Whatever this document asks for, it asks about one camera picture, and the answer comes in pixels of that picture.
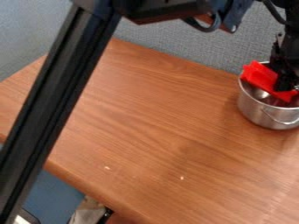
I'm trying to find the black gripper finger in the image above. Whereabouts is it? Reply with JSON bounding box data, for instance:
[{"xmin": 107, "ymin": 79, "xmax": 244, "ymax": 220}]
[
  {"xmin": 275, "ymin": 70, "xmax": 299, "ymax": 92},
  {"xmin": 269, "ymin": 56, "xmax": 281, "ymax": 75}
]

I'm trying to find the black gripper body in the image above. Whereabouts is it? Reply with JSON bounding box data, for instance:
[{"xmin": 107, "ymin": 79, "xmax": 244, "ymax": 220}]
[{"xmin": 268, "ymin": 5, "xmax": 299, "ymax": 74}]

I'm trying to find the red plastic block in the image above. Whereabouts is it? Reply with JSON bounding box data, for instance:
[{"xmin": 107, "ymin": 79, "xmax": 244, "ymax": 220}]
[{"xmin": 240, "ymin": 60, "xmax": 299, "ymax": 102}]

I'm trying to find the metal pot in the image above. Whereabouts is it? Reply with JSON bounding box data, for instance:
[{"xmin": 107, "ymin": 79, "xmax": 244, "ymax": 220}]
[{"xmin": 237, "ymin": 61, "xmax": 299, "ymax": 130}]

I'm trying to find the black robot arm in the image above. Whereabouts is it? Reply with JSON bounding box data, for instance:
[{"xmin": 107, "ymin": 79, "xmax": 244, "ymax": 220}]
[{"xmin": 0, "ymin": 0, "xmax": 299, "ymax": 224}]

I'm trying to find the white object at corner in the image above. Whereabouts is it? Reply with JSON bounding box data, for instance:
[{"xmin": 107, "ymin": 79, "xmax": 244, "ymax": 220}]
[{"xmin": 13, "ymin": 215, "xmax": 30, "ymax": 224}]

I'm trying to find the crumpled beige cloth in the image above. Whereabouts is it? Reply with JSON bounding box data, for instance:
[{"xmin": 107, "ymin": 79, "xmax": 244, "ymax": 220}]
[{"xmin": 68, "ymin": 195, "xmax": 105, "ymax": 224}]

